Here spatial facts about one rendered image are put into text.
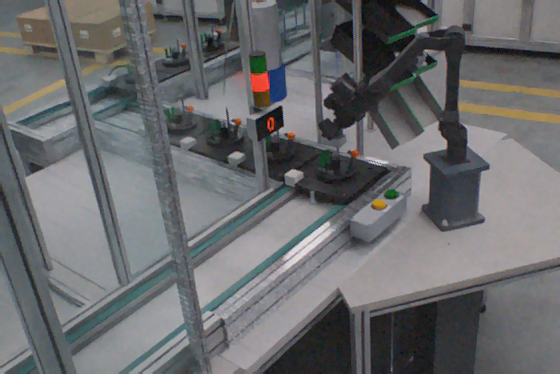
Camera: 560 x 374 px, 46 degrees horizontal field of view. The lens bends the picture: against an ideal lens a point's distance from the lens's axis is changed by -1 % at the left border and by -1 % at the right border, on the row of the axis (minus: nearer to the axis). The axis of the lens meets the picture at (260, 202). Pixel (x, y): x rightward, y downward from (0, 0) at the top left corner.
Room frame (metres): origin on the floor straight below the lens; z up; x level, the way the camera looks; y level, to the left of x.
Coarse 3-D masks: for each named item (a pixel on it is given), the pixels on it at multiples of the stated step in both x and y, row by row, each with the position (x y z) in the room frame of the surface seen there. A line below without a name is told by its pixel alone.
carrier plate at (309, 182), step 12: (348, 156) 1.99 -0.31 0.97; (312, 168) 1.93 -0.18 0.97; (360, 168) 1.90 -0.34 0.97; (384, 168) 1.88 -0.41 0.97; (300, 180) 1.86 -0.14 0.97; (312, 180) 1.85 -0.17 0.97; (360, 180) 1.82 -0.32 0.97; (372, 180) 1.82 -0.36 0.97; (324, 192) 1.77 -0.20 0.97; (336, 192) 1.76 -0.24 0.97; (348, 192) 1.75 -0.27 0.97; (360, 192) 1.77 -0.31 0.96
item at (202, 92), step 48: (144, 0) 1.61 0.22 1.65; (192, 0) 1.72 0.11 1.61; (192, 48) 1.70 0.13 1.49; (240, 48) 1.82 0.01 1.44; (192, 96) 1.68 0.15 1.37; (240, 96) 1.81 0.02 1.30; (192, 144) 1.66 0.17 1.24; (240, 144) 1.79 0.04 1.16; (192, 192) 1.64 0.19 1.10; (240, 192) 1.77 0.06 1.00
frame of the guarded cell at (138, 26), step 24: (144, 24) 1.14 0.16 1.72; (144, 48) 1.14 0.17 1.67; (144, 72) 1.13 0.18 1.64; (144, 96) 1.13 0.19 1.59; (168, 144) 1.15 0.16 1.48; (168, 168) 1.14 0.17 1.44; (168, 192) 1.13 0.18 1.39; (168, 216) 1.13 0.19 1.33; (192, 288) 1.14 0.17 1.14; (192, 312) 1.13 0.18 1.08; (192, 336) 1.13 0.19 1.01
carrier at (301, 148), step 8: (272, 136) 2.06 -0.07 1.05; (272, 144) 2.05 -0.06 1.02; (280, 144) 2.10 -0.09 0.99; (296, 144) 2.13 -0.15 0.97; (304, 144) 2.12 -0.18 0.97; (272, 152) 2.04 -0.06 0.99; (280, 152) 2.04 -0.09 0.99; (288, 152) 2.02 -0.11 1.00; (296, 152) 2.06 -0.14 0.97; (304, 152) 2.06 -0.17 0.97; (312, 152) 2.05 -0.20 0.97; (272, 160) 1.99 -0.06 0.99; (280, 160) 1.99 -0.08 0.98; (288, 160) 2.00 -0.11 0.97; (296, 160) 2.00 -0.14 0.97; (304, 160) 2.00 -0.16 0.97; (312, 160) 2.01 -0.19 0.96; (272, 168) 1.97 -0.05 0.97; (280, 168) 1.96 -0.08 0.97; (288, 168) 1.95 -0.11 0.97; (296, 168) 1.95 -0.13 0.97; (272, 176) 1.92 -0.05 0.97; (280, 176) 1.90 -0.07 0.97
